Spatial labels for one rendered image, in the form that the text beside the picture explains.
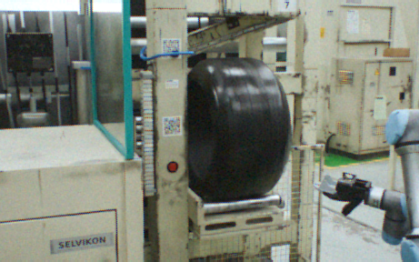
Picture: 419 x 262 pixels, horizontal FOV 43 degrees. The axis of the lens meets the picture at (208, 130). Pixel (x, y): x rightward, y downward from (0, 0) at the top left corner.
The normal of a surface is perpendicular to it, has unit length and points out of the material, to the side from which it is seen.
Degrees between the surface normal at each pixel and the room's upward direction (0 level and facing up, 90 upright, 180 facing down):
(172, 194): 90
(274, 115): 72
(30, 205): 90
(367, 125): 90
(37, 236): 90
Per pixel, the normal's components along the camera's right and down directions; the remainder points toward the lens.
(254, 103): 0.30, -0.30
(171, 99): 0.34, 0.17
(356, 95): -0.86, 0.09
